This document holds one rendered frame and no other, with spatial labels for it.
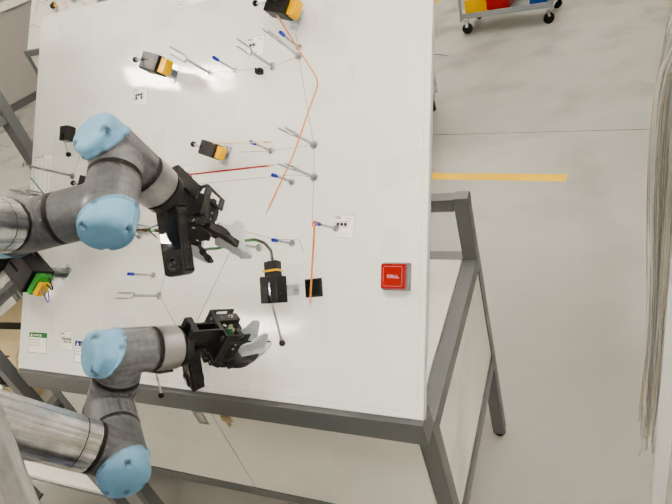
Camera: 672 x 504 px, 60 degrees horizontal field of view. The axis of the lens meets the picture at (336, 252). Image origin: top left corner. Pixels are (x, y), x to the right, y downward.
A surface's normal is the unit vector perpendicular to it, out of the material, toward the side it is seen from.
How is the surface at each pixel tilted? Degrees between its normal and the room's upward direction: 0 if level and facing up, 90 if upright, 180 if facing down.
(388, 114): 48
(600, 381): 0
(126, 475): 90
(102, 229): 111
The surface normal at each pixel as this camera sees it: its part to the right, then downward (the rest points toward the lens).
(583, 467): -0.26, -0.79
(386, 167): -0.43, -0.07
